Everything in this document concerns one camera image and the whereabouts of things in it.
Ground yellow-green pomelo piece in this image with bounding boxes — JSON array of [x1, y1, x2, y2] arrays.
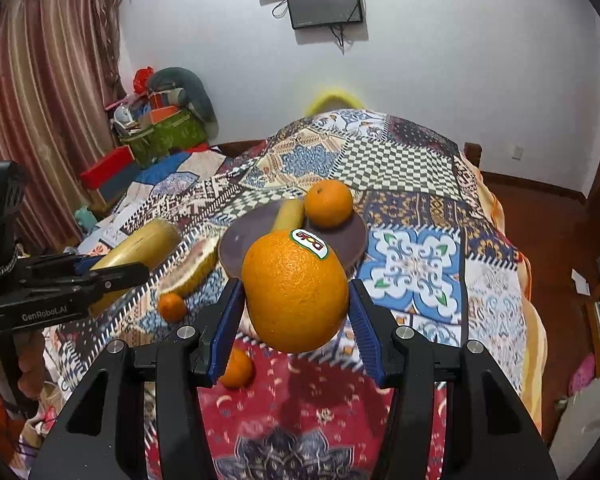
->
[[86, 218, 182, 319]]

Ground peeled pomelo wedge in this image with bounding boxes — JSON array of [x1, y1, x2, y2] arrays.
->
[[158, 236, 220, 298]]

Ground small mandarin orange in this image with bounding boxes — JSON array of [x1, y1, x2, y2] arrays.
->
[[220, 347, 253, 389]]

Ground large orange with sticker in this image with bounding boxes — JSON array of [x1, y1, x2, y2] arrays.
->
[[240, 229, 349, 354]]

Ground medium orange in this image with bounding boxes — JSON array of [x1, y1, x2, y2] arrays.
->
[[304, 180, 353, 229]]

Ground operator hand orange sleeve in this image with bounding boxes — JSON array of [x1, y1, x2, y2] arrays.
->
[[18, 333, 45, 400]]

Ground red rectangular box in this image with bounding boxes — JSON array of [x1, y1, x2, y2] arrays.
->
[[79, 146, 137, 191]]

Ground dark purple plate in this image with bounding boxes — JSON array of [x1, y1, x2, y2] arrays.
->
[[218, 200, 367, 278]]

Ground patchwork patterned bedspread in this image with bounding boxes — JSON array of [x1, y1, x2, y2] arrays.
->
[[31, 110, 555, 479]]

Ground striped red curtain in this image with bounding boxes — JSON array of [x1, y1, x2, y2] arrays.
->
[[0, 0, 124, 252]]

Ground grey plush toy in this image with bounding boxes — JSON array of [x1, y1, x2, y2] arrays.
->
[[147, 67, 216, 122]]

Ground small black wall monitor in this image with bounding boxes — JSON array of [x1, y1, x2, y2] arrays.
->
[[287, 0, 364, 29]]

